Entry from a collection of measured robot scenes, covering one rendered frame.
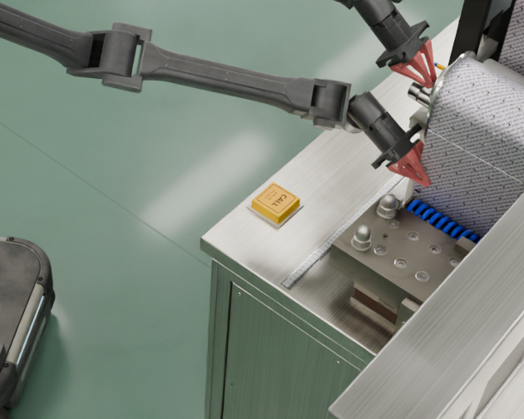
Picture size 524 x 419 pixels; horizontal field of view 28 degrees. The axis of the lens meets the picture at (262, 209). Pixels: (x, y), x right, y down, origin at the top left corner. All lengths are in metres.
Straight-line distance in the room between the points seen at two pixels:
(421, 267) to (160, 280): 1.38
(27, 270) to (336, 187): 1.02
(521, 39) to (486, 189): 0.29
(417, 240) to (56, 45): 0.72
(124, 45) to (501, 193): 0.70
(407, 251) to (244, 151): 1.66
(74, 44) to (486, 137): 0.72
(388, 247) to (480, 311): 0.87
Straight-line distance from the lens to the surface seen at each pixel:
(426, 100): 1.94
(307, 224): 2.06
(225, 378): 2.33
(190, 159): 3.43
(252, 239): 2.02
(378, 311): 1.92
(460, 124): 1.81
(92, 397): 2.88
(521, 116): 1.77
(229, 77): 1.84
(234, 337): 2.18
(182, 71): 1.83
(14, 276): 2.83
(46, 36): 1.80
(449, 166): 1.87
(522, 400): 1.23
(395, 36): 1.84
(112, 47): 1.82
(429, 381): 0.96
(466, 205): 1.91
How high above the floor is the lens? 2.44
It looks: 48 degrees down
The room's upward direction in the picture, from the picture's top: 6 degrees clockwise
